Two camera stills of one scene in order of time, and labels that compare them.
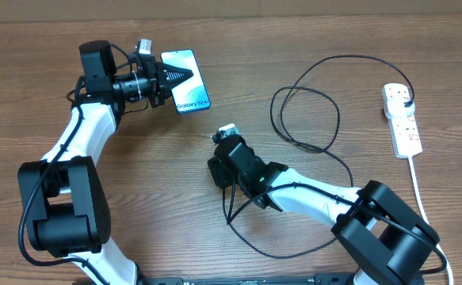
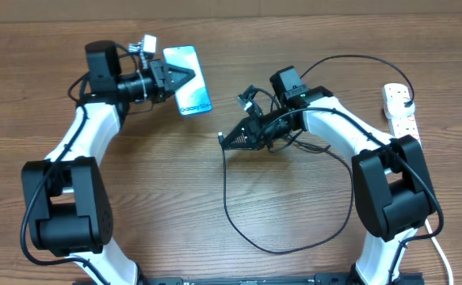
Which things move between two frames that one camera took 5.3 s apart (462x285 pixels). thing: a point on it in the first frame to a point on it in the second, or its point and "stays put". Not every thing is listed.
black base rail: (318, 279) stays put
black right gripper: (223, 174) to (257, 137)
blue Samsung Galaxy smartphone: (192, 95) stays put
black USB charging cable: (250, 249) to (351, 195)
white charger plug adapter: (395, 108) stays put
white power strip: (405, 133) stays put
